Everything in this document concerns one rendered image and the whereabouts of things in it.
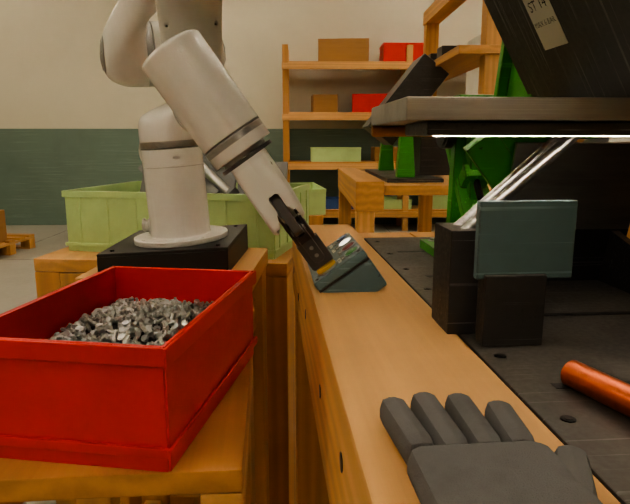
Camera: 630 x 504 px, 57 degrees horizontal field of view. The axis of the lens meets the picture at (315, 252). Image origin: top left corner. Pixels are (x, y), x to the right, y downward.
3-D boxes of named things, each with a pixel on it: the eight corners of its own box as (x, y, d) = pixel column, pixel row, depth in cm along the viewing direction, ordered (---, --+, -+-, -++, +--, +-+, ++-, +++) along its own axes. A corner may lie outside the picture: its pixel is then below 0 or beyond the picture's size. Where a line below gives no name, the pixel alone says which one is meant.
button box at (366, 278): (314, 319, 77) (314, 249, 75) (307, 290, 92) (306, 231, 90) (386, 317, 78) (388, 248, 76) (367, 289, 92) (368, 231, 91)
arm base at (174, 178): (119, 250, 112) (105, 153, 108) (152, 231, 131) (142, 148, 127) (216, 245, 111) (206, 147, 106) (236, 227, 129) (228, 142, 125)
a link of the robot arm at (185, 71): (202, 158, 78) (206, 151, 69) (140, 74, 76) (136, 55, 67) (252, 122, 79) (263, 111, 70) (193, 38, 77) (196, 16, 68)
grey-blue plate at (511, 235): (474, 347, 56) (482, 201, 54) (467, 340, 58) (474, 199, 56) (569, 344, 57) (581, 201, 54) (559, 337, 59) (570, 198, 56)
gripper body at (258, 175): (221, 165, 79) (269, 231, 82) (214, 169, 69) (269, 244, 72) (265, 133, 79) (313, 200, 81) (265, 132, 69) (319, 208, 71)
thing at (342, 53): (526, 230, 721) (540, 37, 678) (283, 231, 715) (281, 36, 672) (511, 224, 774) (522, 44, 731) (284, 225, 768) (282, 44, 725)
